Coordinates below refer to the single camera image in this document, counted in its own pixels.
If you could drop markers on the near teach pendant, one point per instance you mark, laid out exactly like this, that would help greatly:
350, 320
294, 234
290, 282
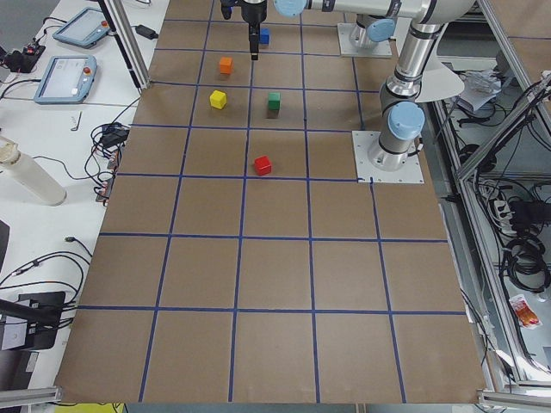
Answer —
67, 80

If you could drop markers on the orange wooden block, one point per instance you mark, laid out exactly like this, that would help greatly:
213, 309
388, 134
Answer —
226, 65

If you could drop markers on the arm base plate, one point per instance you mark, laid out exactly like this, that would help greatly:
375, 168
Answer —
374, 165
343, 30

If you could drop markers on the allen key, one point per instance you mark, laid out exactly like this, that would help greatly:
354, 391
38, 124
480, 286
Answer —
76, 122

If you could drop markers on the black power adapter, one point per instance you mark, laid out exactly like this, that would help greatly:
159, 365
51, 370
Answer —
146, 32

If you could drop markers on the yellow wooden block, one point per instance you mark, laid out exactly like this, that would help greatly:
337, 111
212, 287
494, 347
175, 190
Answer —
218, 99

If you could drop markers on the aluminium frame post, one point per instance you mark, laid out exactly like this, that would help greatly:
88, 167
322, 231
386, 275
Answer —
116, 17

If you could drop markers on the black monitor stand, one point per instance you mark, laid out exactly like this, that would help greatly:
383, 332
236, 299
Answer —
32, 322

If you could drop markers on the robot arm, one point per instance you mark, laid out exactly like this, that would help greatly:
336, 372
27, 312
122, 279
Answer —
370, 36
402, 118

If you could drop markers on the far teach pendant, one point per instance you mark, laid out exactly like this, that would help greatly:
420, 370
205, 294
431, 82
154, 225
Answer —
84, 29

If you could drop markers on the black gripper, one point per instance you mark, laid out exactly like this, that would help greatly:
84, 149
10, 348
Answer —
252, 11

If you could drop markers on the blue wooden block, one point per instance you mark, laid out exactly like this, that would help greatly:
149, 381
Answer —
264, 37

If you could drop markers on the teach pendant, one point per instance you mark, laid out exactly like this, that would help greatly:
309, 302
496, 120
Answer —
67, 80
84, 29

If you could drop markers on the red wooden block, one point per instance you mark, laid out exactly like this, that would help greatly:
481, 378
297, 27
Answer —
262, 165

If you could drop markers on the brown paper table mat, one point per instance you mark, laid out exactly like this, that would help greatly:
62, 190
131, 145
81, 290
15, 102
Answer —
212, 284

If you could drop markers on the green wooden block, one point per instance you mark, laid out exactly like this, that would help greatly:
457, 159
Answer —
274, 101

